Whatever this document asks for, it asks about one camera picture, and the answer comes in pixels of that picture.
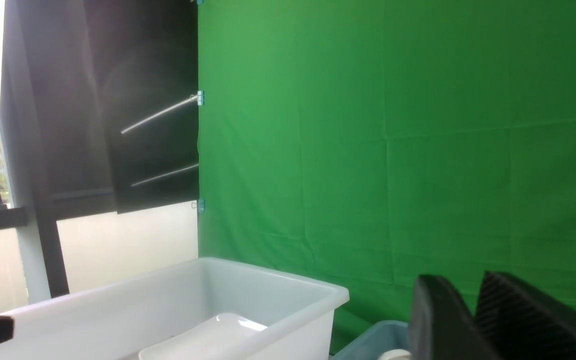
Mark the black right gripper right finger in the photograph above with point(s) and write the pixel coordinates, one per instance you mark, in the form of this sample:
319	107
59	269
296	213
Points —
523	323

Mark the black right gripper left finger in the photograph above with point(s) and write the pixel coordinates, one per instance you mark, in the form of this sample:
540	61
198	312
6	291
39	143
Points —
441	326

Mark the teal plastic bin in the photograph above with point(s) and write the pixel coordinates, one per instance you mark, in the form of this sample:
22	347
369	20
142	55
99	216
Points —
384	336

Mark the green backdrop cloth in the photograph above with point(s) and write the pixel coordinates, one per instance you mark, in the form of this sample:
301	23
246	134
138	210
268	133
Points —
366	142

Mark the large white plastic tub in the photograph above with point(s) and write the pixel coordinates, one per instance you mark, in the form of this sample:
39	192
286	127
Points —
201	309

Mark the blue binder clip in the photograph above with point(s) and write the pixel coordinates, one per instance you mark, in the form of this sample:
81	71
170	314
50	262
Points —
198	98

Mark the window frame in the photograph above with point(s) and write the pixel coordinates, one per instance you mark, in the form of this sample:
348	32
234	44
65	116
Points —
39	241

